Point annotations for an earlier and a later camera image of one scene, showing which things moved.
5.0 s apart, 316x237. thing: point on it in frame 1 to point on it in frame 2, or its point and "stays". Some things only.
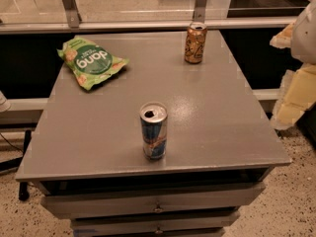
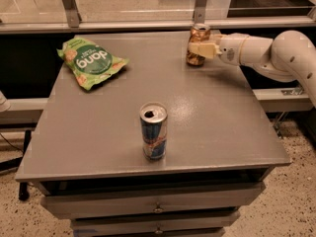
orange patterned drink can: [196, 42] stays
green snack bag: [88, 61] stays
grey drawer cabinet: [85, 154] stays
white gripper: [305, 39] to [229, 50]
